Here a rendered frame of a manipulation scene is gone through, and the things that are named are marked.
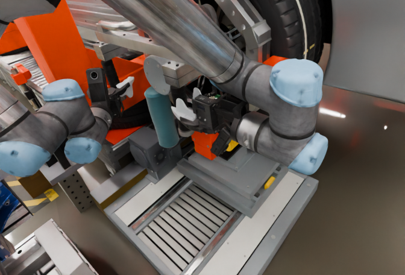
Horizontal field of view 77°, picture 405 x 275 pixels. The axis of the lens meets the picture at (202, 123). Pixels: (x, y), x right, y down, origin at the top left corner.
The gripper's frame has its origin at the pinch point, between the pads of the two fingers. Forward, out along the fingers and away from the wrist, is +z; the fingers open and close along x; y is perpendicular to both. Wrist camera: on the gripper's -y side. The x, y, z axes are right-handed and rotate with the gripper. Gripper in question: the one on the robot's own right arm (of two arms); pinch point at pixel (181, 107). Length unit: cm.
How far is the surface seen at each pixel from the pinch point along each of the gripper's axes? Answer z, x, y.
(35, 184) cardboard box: 111, 38, -75
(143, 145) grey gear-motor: 46, -7, -43
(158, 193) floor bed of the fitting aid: 43, -5, -75
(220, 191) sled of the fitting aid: 12, -22, -67
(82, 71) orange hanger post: 63, -1, -4
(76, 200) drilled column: 75, 27, -73
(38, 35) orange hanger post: 62, 9, 13
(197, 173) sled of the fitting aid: 30, -25, -68
